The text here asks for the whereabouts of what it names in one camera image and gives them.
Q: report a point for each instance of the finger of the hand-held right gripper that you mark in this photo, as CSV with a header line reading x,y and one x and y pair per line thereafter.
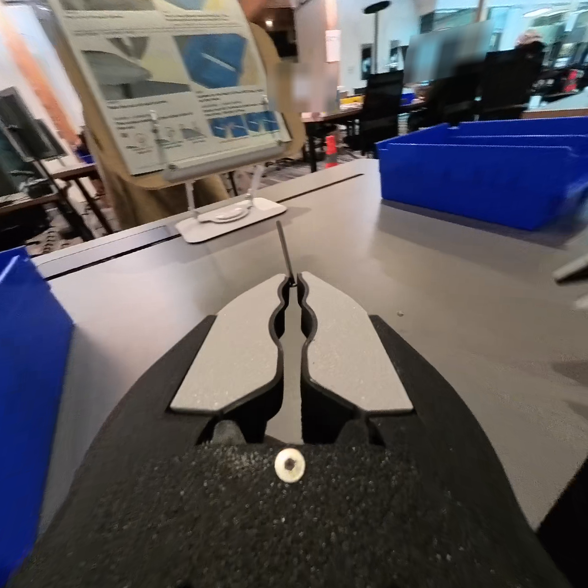
x,y
574,271

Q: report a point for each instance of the wooden office desk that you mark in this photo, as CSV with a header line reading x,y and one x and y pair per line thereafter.
x,y
69,172
330,115

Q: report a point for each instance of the blue plastic shelf bin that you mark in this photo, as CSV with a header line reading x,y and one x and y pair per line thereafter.
x,y
459,183

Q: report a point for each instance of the black tilted screen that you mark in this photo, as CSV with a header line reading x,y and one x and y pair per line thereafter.
x,y
27,128

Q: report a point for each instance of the printed instruction sheet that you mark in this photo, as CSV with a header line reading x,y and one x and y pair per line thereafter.
x,y
160,92

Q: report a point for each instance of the long metal bolt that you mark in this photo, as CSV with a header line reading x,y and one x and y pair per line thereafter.
x,y
285,252

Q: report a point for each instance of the black floor lamp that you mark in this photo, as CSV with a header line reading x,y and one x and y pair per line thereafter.
x,y
376,7

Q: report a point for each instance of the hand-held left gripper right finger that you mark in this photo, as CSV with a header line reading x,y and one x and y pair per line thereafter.
x,y
356,358

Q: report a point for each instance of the blue plastic divided bin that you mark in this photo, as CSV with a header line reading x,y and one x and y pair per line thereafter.
x,y
27,390

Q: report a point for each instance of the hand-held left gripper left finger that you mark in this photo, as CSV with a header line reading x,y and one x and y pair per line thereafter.
x,y
229,358

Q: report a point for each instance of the brown cloth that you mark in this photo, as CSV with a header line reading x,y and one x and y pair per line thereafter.
x,y
138,206

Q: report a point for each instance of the orange traffic cone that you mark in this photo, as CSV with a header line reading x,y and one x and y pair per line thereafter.
x,y
331,154

